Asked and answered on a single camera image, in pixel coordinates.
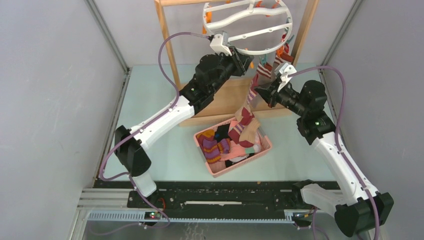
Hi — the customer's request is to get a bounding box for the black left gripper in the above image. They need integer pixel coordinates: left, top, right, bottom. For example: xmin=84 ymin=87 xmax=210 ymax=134
xmin=209 ymin=46 xmax=254 ymax=95

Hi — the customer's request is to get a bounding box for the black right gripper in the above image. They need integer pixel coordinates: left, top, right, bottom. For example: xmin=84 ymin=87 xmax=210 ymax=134
xmin=253 ymin=78 xmax=308 ymax=118

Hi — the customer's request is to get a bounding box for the beige red striped sock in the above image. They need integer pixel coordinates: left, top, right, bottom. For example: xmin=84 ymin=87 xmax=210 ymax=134
xmin=235 ymin=73 xmax=259 ymax=126

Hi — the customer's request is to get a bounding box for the orange cuffed grey sock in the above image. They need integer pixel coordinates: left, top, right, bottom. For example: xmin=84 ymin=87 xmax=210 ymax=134
xmin=273 ymin=49 xmax=294 ymax=67

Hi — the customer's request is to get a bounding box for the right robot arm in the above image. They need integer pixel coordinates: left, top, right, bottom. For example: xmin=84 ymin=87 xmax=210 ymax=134
xmin=255 ymin=80 xmax=394 ymax=237

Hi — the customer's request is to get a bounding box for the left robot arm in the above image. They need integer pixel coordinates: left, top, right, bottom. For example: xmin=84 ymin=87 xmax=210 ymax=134
xmin=113 ymin=46 xmax=254 ymax=208

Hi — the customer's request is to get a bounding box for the wooden hanger stand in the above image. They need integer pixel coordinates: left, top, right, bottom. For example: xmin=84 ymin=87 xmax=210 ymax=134
xmin=154 ymin=0 xmax=320 ymax=127

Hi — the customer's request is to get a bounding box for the white round clip hanger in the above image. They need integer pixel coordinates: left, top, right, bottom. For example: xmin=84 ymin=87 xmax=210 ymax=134
xmin=202 ymin=0 xmax=294 ymax=56

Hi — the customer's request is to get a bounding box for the orange clothespin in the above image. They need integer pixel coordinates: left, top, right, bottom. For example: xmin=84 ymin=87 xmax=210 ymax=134
xmin=202 ymin=6 xmax=212 ymax=35

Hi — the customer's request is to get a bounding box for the pink mint sock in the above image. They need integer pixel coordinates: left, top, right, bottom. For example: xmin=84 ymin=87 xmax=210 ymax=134
xmin=220 ymin=141 xmax=262 ymax=161

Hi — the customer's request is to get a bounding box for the purple striped sock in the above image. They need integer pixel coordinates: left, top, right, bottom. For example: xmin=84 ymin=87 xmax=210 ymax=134
xmin=195 ymin=129 xmax=231 ymax=165

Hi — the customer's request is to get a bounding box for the pink plastic basket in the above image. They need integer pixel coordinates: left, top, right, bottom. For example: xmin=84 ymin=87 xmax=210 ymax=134
xmin=193 ymin=117 xmax=273 ymax=178

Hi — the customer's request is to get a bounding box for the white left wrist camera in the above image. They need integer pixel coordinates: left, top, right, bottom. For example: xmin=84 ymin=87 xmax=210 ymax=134
xmin=209 ymin=31 xmax=232 ymax=56

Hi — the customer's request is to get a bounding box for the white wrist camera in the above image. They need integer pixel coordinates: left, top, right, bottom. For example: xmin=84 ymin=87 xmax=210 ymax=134
xmin=209 ymin=31 xmax=232 ymax=56
xmin=274 ymin=62 xmax=297 ymax=92

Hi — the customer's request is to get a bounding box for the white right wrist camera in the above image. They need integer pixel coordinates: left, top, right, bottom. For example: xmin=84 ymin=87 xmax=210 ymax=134
xmin=274 ymin=62 xmax=297 ymax=92

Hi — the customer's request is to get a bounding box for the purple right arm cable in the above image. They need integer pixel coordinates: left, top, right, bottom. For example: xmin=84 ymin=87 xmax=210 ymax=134
xmin=288 ymin=65 xmax=381 ymax=240

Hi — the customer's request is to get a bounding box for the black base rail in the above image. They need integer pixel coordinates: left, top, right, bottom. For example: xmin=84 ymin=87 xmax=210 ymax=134
xmin=127 ymin=179 xmax=319 ymax=220

